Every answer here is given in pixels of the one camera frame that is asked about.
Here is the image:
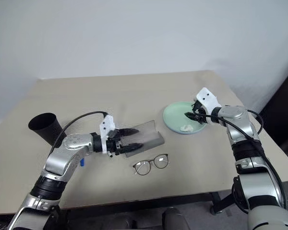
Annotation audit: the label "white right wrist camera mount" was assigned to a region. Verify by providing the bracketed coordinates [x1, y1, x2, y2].
[196, 87, 223, 116]

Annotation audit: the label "grey open glasses case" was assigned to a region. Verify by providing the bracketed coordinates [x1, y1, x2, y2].
[114, 119, 166, 158]

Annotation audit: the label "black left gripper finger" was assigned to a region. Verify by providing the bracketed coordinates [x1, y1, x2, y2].
[121, 143, 144, 154]
[117, 128, 141, 138]

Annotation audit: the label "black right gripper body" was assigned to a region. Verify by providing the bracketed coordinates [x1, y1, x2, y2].
[191, 100, 207, 119]

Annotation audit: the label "black cabinet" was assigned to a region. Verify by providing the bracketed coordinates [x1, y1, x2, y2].
[259, 64, 288, 156]

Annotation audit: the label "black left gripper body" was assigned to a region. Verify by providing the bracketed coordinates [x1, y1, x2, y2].
[106, 128, 125, 157]

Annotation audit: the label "brown round-rimmed glasses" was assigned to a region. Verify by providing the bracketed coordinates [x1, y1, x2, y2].
[132, 153, 170, 177]

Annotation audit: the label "light green plate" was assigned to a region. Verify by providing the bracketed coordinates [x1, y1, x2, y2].
[163, 101, 208, 135]

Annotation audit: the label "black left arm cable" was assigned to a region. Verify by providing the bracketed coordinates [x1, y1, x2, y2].
[49, 111, 110, 156]

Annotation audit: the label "dark rounded shape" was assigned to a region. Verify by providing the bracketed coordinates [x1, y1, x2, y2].
[105, 212, 138, 230]
[161, 207, 191, 230]

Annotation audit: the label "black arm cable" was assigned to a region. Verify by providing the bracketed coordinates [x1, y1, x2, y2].
[49, 111, 110, 156]
[198, 109, 288, 213]

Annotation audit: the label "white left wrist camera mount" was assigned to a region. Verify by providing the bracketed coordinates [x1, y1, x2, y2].
[99, 115, 116, 158]

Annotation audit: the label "black metal table frame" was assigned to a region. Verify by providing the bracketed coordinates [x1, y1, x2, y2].
[59, 190, 235, 220]

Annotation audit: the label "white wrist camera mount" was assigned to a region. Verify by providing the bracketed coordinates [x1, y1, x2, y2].
[99, 115, 116, 158]
[196, 87, 223, 116]

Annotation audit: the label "black cup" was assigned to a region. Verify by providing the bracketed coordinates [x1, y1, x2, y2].
[28, 113, 67, 146]

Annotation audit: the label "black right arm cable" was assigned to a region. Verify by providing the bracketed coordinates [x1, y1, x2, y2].
[198, 109, 288, 213]

